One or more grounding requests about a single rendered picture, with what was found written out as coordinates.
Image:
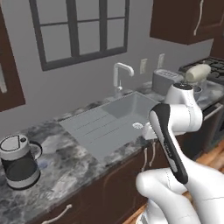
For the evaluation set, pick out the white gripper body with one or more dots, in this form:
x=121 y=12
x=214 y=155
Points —
x=148 y=131

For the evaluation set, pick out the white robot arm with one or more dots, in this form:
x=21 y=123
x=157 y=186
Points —
x=178 y=192

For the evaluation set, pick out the dark brown base cupboard door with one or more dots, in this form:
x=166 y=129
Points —
x=159 y=157
x=119 y=189

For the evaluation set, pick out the grey sink with drainer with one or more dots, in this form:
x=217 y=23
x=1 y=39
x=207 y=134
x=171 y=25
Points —
x=99 y=128

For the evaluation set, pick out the silver toaster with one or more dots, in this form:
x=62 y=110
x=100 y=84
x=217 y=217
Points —
x=163 y=81

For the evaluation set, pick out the black oven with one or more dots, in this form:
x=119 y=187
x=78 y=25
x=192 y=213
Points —
x=211 y=131

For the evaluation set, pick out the white tap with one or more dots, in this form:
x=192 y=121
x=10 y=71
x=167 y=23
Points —
x=117 y=76

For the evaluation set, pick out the black gas hob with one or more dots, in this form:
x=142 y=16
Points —
x=214 y=65

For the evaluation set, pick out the dark brown drawer front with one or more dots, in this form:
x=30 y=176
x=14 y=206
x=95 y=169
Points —
x=58 y=210

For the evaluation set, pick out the dark framed window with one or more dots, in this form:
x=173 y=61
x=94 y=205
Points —
x=74 y=32

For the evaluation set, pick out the grey and black electric kettle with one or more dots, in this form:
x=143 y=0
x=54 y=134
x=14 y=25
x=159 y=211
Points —
x=19 y=163

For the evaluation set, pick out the white wall socket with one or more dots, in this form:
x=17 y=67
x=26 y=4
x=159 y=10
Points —
x=143 y=66
x=161 y=61

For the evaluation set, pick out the dark brown wall cupboard door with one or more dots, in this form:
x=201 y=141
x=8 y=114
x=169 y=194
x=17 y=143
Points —
x=11 y=73
x=175 y=20

